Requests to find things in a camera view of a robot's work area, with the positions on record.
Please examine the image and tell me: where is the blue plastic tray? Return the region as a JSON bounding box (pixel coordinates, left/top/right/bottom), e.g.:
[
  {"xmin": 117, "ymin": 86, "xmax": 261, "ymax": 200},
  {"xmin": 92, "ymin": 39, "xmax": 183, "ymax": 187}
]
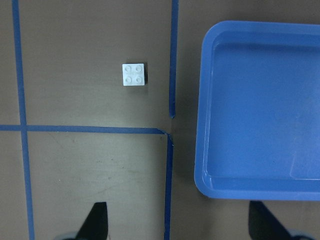
[{"xmin": 194, "ymin": 20, "xmax": 320, "ymax": 201}]

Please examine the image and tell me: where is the white block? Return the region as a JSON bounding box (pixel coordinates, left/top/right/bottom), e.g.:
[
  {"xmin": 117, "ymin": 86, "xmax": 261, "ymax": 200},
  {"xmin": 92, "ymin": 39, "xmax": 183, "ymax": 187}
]
[{"xmin": 122, "ymin": 63, "xmax": 146, "ymax": 87}]

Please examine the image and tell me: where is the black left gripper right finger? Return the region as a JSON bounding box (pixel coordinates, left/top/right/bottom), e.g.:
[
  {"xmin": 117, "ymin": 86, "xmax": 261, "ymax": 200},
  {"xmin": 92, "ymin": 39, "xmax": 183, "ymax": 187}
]
[{"xmin": 248, "ymin": 201, "xmax": 292, "ymax": 240}]

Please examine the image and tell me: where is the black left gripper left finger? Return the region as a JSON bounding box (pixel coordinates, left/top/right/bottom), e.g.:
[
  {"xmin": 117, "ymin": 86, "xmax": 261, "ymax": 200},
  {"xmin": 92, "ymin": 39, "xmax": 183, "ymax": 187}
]
[{"xmin": 75, "ymin": 202, "xmax": 109, "ymax": 240}]

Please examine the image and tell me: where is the brown paper table cover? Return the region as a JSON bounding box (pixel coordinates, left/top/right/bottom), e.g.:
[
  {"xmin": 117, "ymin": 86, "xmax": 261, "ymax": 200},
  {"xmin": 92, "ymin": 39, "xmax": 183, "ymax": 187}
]
[{"xmin": 0, "ymin": 0, "xmax": 320, "ymax": 240}]

